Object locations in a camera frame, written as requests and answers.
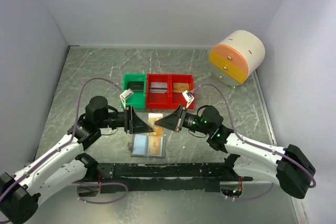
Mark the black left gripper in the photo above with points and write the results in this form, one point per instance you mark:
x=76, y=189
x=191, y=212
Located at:
x=133, y=123

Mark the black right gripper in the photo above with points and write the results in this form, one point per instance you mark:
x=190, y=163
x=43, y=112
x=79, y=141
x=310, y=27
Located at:
x=173, y=121

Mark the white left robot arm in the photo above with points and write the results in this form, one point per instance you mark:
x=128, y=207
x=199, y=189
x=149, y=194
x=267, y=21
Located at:
x=66, y=162

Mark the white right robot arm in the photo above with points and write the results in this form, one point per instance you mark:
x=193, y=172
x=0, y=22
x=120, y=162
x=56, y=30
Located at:
x=287, y=167

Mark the orange card in red bin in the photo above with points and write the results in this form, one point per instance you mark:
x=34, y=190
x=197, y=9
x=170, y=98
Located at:
x=179, y=87

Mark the silver card in red bin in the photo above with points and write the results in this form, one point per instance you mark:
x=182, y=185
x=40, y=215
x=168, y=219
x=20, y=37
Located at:
x=158, y=87

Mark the black card in green bin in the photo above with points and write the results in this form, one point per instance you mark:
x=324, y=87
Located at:
x=136, y=86

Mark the red plastic bin right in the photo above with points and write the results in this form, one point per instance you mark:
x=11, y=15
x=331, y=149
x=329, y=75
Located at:
x=177, y=98

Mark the red plastic bin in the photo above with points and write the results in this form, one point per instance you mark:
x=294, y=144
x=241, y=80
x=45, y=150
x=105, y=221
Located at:
x=154, y=99
x=177, y=98

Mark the green plastic bin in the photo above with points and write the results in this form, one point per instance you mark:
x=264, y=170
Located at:
x=138, y=98

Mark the red plastic bin middle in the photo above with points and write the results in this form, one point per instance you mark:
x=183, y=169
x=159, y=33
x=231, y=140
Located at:
x=154, y=99

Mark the round beige drawer cabinet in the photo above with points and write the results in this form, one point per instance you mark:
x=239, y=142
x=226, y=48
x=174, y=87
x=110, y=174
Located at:
x=236, y=57

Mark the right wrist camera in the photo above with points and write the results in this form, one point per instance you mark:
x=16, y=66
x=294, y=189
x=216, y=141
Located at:
x=189, y=98

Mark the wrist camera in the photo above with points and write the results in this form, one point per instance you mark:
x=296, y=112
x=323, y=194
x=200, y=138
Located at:
x=124, y=96
x=189, y=98

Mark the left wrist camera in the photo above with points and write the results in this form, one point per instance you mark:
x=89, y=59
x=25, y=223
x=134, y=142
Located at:
x=124, y=96

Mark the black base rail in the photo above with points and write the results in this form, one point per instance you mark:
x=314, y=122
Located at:
x=157, y=177

